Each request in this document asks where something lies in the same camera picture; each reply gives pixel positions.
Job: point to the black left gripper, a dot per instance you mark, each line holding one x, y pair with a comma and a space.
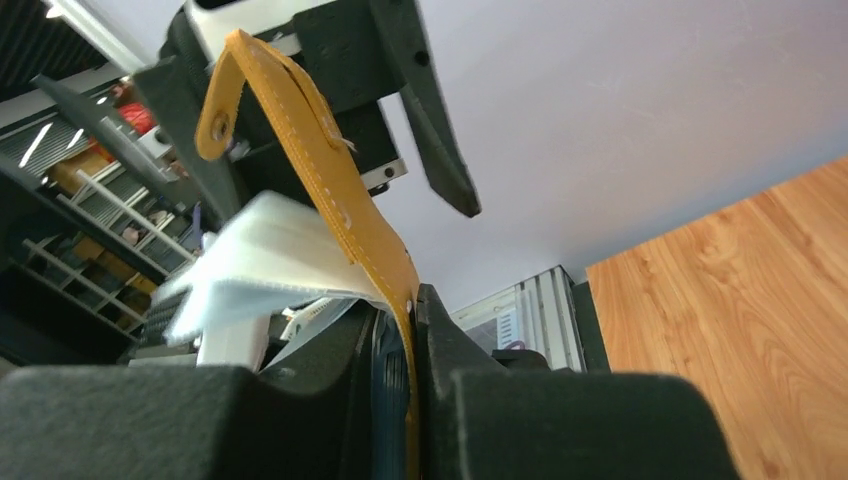
337, 44

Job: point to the aluminium frame rail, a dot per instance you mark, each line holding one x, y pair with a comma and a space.
535, 314
103, 32

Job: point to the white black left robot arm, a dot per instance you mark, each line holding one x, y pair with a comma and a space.
276, 115

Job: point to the yellow leather card holder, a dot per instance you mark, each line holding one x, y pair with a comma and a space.
305, 127

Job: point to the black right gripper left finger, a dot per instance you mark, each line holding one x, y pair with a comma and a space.
307, 417

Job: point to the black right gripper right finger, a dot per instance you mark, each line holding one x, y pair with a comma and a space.
482, 420

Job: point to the aluminium frame rail left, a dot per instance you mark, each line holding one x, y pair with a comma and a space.
103, 32

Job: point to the aluminium frame rail right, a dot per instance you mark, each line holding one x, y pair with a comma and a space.
535, 314

